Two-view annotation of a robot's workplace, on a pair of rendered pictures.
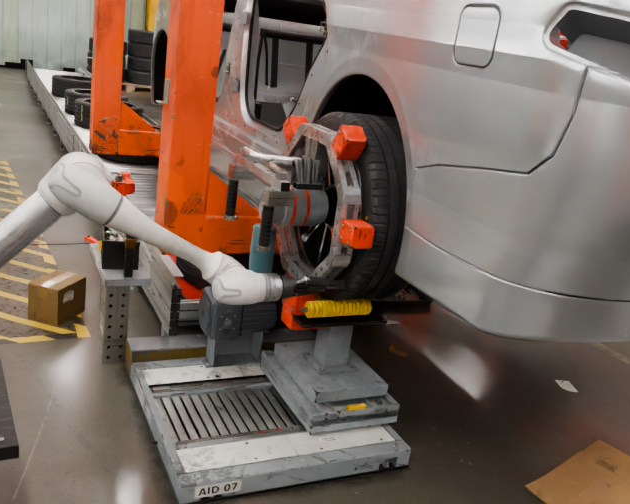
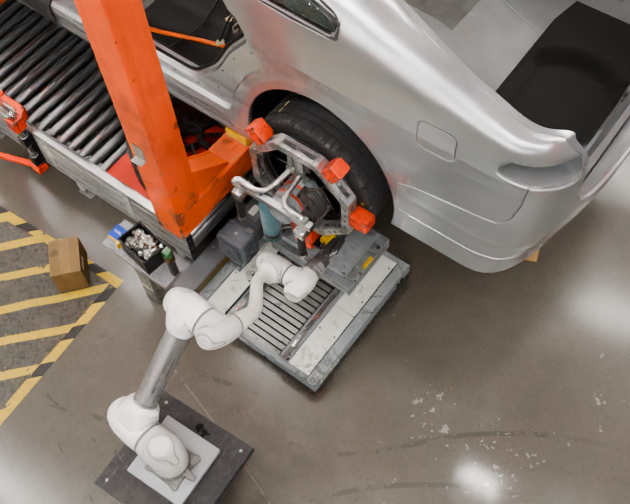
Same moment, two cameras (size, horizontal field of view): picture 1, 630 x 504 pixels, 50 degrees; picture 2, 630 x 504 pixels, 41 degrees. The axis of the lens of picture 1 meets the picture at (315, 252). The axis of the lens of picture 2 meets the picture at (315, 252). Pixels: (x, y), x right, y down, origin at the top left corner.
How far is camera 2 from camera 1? 2.65 m
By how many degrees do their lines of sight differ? 45
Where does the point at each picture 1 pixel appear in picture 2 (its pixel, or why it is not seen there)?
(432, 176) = (414, 193)
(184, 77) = (159, 148)
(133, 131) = not seen: outside the picture
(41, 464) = (218, 414)
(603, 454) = not seen: hidden behind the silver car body
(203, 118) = (179, 155)
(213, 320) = (243, 257)
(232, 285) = (302, 293)
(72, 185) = (220, 342)
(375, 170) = (360, 179)
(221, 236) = (213, 197)
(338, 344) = not seen: hidden behind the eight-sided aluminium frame
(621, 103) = (548, 197)
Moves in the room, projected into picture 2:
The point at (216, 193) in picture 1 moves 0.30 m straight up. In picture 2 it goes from (199, 179) to (188, 138)
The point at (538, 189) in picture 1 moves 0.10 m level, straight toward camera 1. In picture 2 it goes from (503, 229) to (510, 252)
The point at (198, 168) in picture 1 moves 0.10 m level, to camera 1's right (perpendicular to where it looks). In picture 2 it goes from (186, 181) to (207, 173)
